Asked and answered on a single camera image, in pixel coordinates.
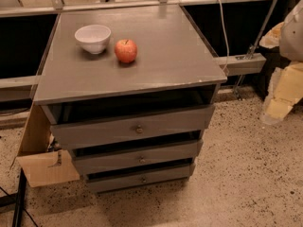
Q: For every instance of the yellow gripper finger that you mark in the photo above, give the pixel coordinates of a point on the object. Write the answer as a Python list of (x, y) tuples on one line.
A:
[(271, 38), (284, 91)]

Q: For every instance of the grey bottom drawer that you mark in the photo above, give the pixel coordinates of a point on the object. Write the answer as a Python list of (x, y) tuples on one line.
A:
[(158, 175)]

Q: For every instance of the grey drawer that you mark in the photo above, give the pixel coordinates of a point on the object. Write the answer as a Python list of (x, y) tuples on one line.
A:
[(158, 175), (137, 157), (140, 126)]

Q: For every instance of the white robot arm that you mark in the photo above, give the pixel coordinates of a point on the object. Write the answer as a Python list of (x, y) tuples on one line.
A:
[(291, 37)]

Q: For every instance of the grey wooden drawer cabinet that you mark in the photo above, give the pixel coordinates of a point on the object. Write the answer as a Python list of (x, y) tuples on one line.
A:
[(173, 70)]

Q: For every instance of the grey middle drawer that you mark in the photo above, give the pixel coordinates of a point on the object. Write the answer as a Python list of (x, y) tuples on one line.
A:
[(137, 157)]

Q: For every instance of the grey top drawer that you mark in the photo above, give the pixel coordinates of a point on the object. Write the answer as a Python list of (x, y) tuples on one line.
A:
[(140, 126)]

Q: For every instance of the diagonal metal rod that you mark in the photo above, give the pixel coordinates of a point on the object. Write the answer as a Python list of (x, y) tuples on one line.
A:
[(258, 38)]

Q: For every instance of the red apple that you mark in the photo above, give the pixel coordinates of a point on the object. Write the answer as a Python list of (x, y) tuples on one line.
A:
[(126, 50)]

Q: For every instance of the white ceramic bowl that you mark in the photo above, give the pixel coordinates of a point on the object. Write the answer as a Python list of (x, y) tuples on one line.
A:
[(93, 38)]

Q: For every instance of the light wooden side panel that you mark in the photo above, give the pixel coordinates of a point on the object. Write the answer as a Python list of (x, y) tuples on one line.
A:
[(41, 165)]

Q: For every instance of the black stand leg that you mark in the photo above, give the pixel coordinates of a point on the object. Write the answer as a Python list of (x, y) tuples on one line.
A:
[(16, 199)]

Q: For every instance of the metal frame rail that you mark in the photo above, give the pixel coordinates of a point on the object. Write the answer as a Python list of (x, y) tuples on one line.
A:
[(13, 89)]

